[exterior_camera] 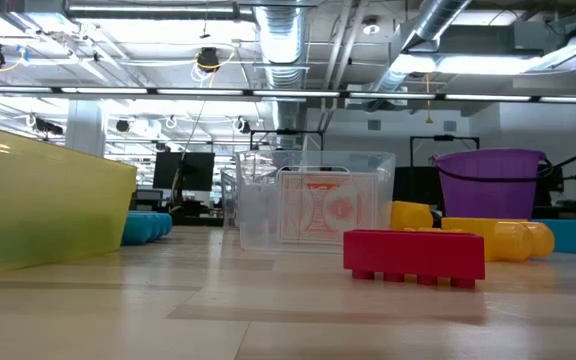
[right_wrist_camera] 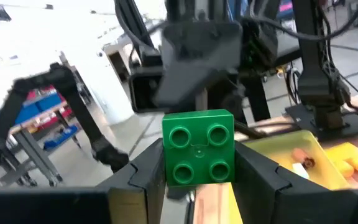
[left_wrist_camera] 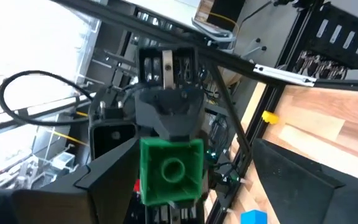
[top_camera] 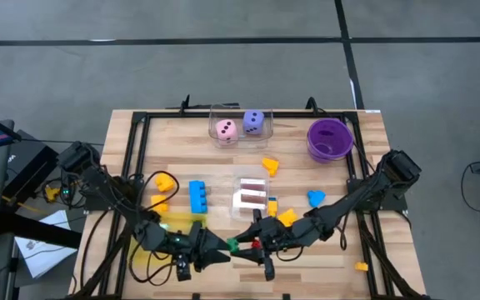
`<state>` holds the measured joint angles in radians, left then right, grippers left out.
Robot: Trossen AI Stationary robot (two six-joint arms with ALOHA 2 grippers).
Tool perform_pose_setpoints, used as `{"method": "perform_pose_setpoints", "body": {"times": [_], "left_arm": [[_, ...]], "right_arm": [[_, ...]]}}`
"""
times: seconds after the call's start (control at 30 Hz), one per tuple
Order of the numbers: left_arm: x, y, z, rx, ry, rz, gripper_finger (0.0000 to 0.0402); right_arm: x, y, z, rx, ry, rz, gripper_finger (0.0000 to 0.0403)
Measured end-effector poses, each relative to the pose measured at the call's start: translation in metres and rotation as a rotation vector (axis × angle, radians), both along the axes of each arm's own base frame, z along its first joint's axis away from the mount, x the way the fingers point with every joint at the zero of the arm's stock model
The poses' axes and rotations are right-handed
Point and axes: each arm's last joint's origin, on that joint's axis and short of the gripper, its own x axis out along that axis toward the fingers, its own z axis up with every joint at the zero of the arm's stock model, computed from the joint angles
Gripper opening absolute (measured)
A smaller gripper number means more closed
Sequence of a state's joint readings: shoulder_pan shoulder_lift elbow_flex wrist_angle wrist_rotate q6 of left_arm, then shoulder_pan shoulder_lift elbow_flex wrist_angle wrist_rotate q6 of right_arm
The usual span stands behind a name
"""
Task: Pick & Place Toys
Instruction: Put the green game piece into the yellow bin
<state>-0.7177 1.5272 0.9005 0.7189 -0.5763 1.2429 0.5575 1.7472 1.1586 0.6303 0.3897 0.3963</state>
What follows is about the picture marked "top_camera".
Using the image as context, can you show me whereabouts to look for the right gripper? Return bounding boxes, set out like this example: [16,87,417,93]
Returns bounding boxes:
[230,209,298,283]

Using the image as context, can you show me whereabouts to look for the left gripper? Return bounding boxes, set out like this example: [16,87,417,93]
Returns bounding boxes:
[167,220,232,283]

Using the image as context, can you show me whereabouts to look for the yellow toy block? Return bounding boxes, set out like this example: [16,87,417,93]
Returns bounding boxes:
[261,157,280,178]
[150,194,170,213]
[154,172,175,193]
[277,207,298,228]

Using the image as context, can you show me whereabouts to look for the pink foam dice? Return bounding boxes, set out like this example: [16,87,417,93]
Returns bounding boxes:
[215,118,239,145]

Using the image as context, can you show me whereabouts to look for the purple foam dice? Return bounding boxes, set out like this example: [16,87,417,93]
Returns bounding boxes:
[242,108,266,136]

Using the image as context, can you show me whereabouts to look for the large blue toy block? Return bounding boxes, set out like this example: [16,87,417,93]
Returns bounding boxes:
[187,179,209,215]

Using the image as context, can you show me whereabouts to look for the yellow translucent bin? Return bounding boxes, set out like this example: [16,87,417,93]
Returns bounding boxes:
[127,211,208,272]

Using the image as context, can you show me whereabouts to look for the small clear plastic container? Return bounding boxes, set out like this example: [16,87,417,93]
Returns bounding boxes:
[228,165,271,221]

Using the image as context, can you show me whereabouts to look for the blue heart-shaped block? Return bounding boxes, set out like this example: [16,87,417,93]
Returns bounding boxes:
[306,189,328,209]

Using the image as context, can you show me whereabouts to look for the clear plastic bin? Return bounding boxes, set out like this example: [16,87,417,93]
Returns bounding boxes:
[208,102,275,150]

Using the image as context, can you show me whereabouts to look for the purple plastic bucket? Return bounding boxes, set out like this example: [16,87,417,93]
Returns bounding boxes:
[306,117,355,164]

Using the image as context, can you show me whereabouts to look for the black power strip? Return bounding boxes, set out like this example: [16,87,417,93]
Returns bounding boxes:
[59,170,73,208]

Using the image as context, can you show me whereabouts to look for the white paper sheet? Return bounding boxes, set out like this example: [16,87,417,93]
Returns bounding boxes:
[13,209,78,279]

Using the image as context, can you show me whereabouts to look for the yellow plug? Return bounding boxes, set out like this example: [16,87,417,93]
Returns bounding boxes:
[44,186,61,203]

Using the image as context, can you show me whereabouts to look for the black beam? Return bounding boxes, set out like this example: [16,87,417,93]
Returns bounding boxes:
[0,210,83,250]

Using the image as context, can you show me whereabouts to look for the black box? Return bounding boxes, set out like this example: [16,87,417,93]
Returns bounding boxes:
[1,129,64,201]

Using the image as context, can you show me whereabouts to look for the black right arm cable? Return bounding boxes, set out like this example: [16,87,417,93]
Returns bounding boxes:
[334,216,350,252]

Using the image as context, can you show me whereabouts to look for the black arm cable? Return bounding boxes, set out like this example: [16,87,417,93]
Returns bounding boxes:
[127,169,182,288]
[334,216,350,252]

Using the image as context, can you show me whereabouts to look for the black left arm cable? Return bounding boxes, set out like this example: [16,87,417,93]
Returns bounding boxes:
[127,169,182,288]

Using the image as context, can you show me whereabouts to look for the black metal table frame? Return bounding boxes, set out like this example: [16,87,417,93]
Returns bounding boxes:
[71,108,427,300]

